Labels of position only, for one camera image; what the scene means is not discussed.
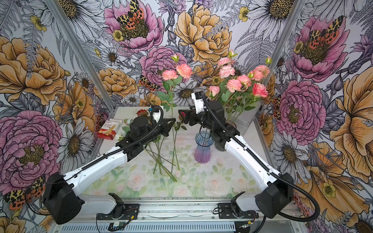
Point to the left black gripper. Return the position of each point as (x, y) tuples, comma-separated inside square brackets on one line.
[(166, 127)]

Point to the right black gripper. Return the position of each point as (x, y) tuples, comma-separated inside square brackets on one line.
[(189, 113)]

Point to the blue purple glass vase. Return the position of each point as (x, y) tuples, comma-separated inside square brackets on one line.
[(202, 152)]

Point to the pink carnation stem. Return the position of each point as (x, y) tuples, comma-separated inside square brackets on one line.
[(171, 79), (225, 66)]

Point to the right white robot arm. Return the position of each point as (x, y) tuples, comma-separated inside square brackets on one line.
[(275, 189)]

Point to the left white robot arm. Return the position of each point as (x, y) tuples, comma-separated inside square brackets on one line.
[(63, 197)]

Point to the pink rose bunch on table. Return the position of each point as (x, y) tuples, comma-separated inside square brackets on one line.
[(166, 158)]

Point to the dark red flower stem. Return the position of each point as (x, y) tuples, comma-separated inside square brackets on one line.
[(142, 113)]

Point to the green eucalyptus sprig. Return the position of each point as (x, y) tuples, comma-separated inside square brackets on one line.
[(125, 127)]

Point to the silver metal box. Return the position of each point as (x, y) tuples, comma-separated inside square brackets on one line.
[(243, 121)]

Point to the red white snack box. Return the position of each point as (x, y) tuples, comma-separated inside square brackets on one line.
[(109, 129)]

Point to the white vent grille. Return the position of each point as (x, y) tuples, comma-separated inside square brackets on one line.
[(152, 227)]

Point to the aluminium front rail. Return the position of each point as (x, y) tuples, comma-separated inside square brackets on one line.
[(174, 214)]

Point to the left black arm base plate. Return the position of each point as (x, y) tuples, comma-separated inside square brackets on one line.
[(121, 212)]

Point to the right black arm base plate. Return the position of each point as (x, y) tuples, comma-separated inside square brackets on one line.
[(231, 211)]

